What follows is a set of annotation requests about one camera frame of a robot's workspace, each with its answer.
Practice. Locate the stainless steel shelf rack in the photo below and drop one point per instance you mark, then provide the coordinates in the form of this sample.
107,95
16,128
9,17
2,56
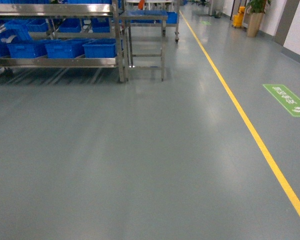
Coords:
37,20

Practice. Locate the small stainless steel table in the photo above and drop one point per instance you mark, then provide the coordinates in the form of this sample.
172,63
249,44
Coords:
132,15

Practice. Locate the yellow mop bucket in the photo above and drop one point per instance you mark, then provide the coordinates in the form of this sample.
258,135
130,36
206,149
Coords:
238,18

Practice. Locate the beige plant pot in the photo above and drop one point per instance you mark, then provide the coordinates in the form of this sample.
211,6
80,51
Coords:
255,20

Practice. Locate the green floor sign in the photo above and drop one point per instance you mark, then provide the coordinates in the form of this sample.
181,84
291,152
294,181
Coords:
285,97

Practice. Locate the green potted plant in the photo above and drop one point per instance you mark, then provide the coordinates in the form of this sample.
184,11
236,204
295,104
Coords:
257,6

